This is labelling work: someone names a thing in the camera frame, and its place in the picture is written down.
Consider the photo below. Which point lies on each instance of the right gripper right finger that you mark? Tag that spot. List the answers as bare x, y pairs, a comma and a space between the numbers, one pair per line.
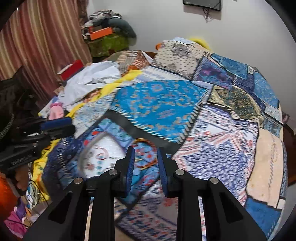
225, 217

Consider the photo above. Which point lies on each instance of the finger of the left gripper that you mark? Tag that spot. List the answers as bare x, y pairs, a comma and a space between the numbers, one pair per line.
44, 124
28, 149

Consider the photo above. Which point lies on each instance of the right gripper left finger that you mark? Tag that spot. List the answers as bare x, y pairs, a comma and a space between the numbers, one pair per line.
86, 207

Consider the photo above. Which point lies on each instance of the orange sleeve forearm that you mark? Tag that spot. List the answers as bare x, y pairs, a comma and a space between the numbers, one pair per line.
7, 200

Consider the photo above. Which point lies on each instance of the left hand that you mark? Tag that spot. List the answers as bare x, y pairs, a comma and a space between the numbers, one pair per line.
21, 179

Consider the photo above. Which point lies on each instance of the yellow printed garment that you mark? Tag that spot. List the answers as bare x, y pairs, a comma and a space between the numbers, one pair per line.
81, 126

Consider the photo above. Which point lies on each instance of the heart-shaped blue tin box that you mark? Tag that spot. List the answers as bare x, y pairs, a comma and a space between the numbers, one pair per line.
99, 156

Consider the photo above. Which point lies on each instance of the white crumpled garment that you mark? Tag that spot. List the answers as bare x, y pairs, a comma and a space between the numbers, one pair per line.
92, 77

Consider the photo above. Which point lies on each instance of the red white box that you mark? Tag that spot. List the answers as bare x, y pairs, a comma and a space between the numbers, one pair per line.
70, 70

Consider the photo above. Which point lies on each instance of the striped brown curtain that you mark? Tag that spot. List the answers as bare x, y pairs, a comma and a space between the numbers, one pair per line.
43, 37

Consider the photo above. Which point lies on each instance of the green patterned covered stand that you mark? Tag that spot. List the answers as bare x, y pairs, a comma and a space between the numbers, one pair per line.
107, 45

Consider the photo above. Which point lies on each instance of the striped orange pillow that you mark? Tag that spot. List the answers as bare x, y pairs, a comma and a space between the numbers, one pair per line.
131, 60

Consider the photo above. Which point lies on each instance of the blue patchwork bed quilt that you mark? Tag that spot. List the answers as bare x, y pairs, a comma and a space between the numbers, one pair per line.
215, 117

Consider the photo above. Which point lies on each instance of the orange box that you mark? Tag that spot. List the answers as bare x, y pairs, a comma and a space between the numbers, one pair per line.
101, 33

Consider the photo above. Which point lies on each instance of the pile of dark clothes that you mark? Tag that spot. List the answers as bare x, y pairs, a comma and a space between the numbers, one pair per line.
107, 19

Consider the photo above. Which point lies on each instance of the yellow plush toy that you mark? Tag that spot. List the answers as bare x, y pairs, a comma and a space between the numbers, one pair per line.
201, 42

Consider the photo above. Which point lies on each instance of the small wall monitor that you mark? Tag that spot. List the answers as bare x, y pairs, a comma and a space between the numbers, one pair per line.
208, 4

